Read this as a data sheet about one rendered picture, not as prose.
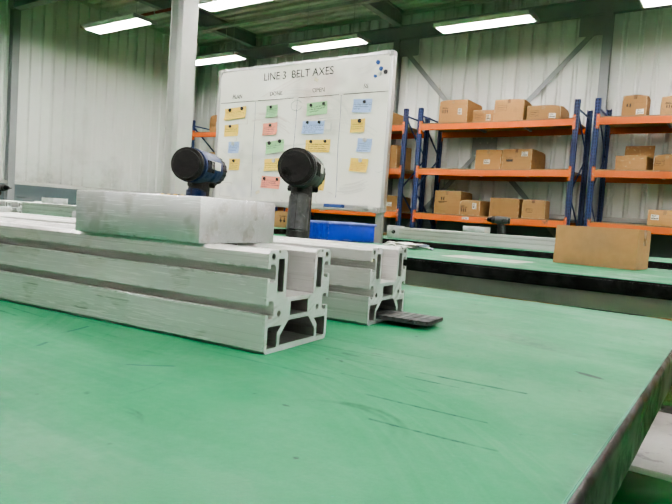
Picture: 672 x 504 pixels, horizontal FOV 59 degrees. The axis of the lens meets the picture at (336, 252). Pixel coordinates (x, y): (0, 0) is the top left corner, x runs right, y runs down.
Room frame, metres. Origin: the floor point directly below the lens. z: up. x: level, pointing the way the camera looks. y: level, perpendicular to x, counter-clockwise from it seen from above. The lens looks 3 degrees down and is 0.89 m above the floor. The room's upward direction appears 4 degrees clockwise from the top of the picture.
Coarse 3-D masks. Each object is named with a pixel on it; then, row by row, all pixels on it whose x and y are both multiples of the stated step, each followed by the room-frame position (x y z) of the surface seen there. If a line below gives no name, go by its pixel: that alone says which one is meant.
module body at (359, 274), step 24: (0, 216) 0.96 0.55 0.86; (24, 216) 0.94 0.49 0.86; (48, 216) 1.02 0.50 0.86; (288, 240) 0.70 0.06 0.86; (312, 240) 0.76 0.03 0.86; (336, 264) 0.67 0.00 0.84; (360, 264) 0.66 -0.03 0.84; (384, 264) 0.71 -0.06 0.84; (336, 288) 0.67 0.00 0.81; (360, 288) 0.66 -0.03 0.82; (384, 288) 0.70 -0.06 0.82; (336, 312) 0.66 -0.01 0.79; (360, 312) 0.64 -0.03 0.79
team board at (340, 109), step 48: (240, 96) 4.41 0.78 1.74; (288, 96) 4.15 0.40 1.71; (336, 96) 3.92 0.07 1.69; (384, 96) 3.72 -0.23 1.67; (240, 144) 4.39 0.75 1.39; (288, 144) 4.14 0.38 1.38; (336, 144) 3.91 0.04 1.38; (384, 144) 3.71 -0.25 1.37; (240, 192) 4.37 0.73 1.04; (288, 192) 4.12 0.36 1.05; (336, 192) 3.89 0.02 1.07; (384, 192) 3.69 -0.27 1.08
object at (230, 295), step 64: (0, 256) 0.65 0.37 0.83; (64, 256) 0.59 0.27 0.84; (128, 256) 0.57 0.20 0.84; (192, 256) 0.51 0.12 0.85; (256, 256) 0.48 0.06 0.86; (320, 256) 0.54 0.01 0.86; (128, 320) 0.55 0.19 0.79; (192, 320) 0.51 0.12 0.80; (256, 320) 0.48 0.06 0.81; (320, 320) 0.56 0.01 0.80
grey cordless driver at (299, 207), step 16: (288, 160) 0.90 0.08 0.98; (304, 160) 0.90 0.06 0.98; (288, 176) 0.90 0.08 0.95; (304, 176) 0.90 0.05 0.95; (320, 176) 0.97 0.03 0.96; (304, 192) 0.94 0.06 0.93; (288, 208) 0.94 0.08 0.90; (304, 208) 0.93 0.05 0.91; (288, 224) 0.93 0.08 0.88; (304, 224) 0.93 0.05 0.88
